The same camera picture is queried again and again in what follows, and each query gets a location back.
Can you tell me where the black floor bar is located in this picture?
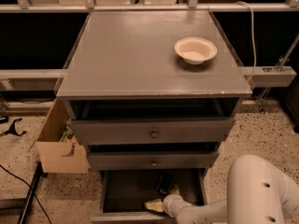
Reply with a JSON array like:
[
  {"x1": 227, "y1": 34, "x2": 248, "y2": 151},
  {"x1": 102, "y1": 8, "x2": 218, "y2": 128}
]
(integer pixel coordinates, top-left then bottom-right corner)
[{"x1": 17, "y1": 162, "x2": 43, "y2": 224}]

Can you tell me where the white paper bowl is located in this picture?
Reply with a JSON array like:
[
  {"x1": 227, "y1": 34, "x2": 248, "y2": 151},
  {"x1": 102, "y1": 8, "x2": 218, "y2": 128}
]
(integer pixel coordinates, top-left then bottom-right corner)
[{"x1": 174, "y1": 37, "x2": 218, "y2": 65}]

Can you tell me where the cardboard box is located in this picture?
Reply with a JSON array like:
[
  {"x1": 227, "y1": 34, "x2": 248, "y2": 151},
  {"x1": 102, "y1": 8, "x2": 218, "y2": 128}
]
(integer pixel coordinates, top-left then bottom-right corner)
[{"x1": 36, "y1": 99, "x2": 90, "y2": 174}]

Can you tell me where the black floor cable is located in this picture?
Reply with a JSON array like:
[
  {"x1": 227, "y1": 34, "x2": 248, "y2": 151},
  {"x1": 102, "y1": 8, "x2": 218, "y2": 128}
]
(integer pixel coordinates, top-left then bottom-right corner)
[{"x1": 0, "y1": 163, "x2": 53, "y2": 224}]

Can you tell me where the green packet in box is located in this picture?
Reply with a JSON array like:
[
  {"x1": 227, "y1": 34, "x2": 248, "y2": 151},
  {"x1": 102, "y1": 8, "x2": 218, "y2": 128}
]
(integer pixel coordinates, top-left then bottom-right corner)
[{"x1": 60, "y1": 120, "x2": 73, "y2": 142}]

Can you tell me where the grey top drawer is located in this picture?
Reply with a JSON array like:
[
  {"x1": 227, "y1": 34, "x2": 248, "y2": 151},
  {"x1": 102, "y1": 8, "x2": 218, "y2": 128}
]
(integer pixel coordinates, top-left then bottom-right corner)
[{"x1": 71, "y1": 118, "x2": 235, "y2": 146}]

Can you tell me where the black clamp tool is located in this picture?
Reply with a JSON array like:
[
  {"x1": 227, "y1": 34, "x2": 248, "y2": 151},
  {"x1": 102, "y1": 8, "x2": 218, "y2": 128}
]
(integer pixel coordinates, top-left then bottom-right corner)
[{"x1": 0, "y1": 118, "x2": 26, "y2": 137}]

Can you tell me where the grey drawer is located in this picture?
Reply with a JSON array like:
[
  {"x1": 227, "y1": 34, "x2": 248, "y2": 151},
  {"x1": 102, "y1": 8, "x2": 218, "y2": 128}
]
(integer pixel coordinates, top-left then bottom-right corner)
[
  {"x1": 89, "y1": 151, "x2": 219, "y2": 171},
  {"x1": 91, "y1": 169, "x2": 207, "y2": 224},
  {"x1": 71, "y1": 118, "x2": 235, "y2": 146}
]

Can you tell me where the grey bottom drawer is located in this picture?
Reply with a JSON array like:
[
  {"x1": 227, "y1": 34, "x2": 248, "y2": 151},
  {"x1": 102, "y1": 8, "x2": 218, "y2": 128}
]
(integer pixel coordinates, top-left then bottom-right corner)
[{"x1": 91, "y1": 169, "x2": 207, "y2": 224}]

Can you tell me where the white cable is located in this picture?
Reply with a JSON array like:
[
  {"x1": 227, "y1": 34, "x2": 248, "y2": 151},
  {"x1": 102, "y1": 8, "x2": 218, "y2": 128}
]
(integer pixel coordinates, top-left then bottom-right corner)
[{"x1": 235, "y1": 1, "x2": 258, "y2": 82}]

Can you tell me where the grey drawer cabinet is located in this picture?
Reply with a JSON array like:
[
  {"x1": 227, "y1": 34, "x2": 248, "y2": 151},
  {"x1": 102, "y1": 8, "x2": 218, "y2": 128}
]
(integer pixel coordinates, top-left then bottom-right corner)
[{"x1": 56, "y1": 9, "x2": 253, "y2": 224}]

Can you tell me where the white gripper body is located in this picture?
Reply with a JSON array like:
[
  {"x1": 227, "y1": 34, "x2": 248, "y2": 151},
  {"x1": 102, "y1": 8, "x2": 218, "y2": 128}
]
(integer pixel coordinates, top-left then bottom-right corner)
[{"x1": 163, "y1": 194, "x2": 192, "y2": 217}]

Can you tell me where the grey middle drawer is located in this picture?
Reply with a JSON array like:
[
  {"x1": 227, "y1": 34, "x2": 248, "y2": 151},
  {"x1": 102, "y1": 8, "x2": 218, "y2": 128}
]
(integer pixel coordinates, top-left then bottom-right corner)
[{"x1": 89, "y1": 151, "x2": 219, "y2": 171}]

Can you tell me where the blueberry rxbar dark wrapper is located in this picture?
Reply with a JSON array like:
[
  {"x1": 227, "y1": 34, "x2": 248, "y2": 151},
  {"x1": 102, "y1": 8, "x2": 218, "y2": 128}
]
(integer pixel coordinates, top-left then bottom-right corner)
[{"x1": 156, "y1": 173, "x2": 172, "y2": 195}]

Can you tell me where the metal rail frame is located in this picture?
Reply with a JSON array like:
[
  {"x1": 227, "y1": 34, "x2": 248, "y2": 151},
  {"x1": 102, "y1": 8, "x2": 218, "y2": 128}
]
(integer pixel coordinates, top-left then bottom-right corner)
[{"x1": 0, "y1": 0, "x2": 299, "y2": 91}]

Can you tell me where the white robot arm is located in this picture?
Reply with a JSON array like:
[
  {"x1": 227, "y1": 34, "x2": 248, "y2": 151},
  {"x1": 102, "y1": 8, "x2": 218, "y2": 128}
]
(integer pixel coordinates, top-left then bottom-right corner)
[{"x1": 145, "y1": 155, "x2": 299, "y2": 224}]

